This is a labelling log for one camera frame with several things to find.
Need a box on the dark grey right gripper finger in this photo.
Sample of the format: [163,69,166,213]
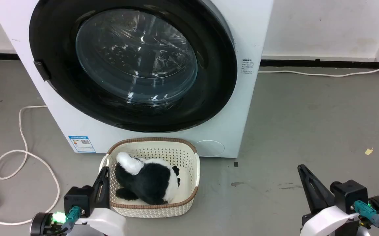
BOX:
[297,165,328,214]
[300,164,336,208]

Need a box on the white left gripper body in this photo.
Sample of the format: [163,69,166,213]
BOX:
[74,207,127,236]

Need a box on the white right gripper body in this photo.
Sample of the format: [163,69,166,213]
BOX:
[300,205,362,236]

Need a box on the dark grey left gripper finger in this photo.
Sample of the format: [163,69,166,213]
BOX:
[92,167,105,210]
[103,167,111,209]

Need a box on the white front-load washing machine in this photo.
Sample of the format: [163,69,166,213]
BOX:
[0,0,274,159]

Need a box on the black round washer door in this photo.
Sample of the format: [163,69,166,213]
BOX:
[29,0,238,133]

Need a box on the black and white panda plush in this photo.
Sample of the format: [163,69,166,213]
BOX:
[115,152,181,206]

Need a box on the blue energy label sticker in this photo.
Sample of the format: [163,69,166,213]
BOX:
[68,135,96,153]

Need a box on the cream laundry basket brown rim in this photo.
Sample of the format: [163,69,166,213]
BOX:
[98,137,200,218]

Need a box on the round white filter cover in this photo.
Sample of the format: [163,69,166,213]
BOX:
[196,140,225,157]

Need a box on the small printed text sticker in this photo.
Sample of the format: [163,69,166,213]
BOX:
[241,59,253,75]

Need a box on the teal left gripper cable connector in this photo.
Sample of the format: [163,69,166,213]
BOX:
[62,206,82,230]

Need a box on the teal gripper cable connector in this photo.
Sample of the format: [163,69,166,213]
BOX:
[353,200,379,228]
[62,206,82,230]

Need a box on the teal right gripper cable connector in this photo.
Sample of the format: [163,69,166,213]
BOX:
[353,200,379,228]

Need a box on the white looped power cable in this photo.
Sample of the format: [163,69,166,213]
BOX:
[0,105,60,226]

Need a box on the thin white wall cable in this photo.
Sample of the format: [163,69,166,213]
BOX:
[258,67,379,77]

